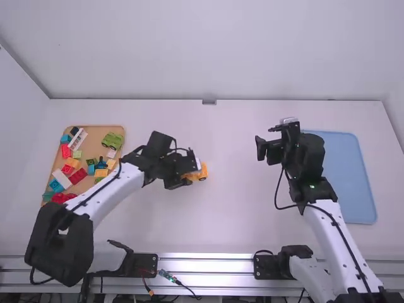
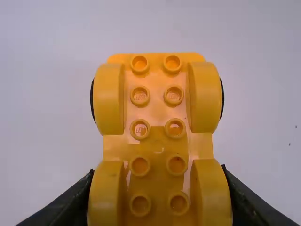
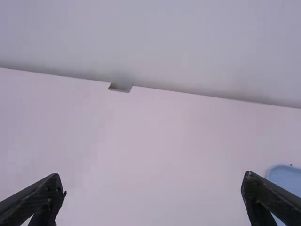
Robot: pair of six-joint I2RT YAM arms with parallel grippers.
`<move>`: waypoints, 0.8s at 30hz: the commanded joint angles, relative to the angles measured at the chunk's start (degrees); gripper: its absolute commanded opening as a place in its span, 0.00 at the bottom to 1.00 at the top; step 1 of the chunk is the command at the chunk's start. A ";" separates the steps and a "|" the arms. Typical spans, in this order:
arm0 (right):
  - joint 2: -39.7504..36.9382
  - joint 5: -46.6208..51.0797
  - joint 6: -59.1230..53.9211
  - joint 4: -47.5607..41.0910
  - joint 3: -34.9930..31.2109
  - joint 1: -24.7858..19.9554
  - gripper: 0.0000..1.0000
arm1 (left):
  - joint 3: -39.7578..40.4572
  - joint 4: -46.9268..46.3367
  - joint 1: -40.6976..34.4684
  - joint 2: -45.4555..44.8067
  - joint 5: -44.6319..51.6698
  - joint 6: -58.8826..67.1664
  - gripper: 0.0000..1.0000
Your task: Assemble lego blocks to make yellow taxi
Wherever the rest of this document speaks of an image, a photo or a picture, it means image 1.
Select green toy car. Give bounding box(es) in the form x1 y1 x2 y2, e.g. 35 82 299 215
100 132 124 151

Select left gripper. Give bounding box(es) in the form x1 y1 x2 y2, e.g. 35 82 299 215
163 147 203 191

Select black cable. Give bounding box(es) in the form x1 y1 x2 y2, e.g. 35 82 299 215
175 278 203 300
169 138 191 158
28 266 54 285
273 163 300 211

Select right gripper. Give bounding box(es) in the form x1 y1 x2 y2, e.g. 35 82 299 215
266 121 302 167

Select blue mat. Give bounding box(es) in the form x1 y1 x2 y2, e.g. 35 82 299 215
299 129 378 225

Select long red toy brick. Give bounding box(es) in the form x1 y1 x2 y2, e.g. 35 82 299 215
68 167 88 186

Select white slotted toy brick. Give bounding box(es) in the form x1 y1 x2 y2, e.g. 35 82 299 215
68 128 88 150

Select long white toy brick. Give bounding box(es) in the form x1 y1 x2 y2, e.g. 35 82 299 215
50 168 74 191

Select silver rails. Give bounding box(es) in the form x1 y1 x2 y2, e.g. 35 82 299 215
0 252 404 297

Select tan tray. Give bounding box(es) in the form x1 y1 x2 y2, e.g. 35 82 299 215
40 125 126 208

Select yellow toy car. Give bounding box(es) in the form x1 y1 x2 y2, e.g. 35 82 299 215
182 162 210 186

